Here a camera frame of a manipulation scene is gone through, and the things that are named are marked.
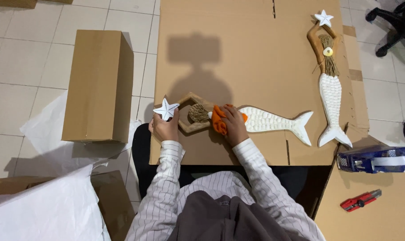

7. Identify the person's right hand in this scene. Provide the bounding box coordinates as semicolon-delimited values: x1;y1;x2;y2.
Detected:
218;104;250;148

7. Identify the person's left hand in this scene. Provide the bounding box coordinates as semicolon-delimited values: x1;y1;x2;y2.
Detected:
148;108;180;143

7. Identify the orange cloth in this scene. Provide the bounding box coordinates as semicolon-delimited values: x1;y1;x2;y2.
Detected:
210;104;249;136

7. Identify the wooden mermaid figure with star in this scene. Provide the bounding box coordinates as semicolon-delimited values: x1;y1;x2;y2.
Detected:
306;9;353;149
153;92;314;147

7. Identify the large flat cardboard sheet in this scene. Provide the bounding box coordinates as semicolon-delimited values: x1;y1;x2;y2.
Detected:
149;0;371;167

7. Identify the person's grey garment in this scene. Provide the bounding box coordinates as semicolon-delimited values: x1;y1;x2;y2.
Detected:
167;190;310;241

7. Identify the tall closed cardboard box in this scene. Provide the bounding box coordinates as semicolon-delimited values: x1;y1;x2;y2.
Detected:
61;29;135;144

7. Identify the blue tape dispenser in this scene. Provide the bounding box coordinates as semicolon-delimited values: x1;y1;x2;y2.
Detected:
336;145;405;174

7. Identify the red utility knife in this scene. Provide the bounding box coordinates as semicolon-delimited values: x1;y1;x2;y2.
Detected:
340;189;382;213

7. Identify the flat cardboard sheet with tools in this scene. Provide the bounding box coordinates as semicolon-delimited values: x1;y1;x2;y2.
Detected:
313;134;405;241

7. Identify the white wrapping paper sheet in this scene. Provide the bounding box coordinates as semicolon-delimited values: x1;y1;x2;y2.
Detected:
19;90;143;179
0;163;112;241

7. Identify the black office chair base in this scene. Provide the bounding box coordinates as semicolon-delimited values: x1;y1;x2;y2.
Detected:
365;0;405;69

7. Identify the cardboard box edge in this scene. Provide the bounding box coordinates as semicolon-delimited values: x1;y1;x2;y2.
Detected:
0;0;74;9

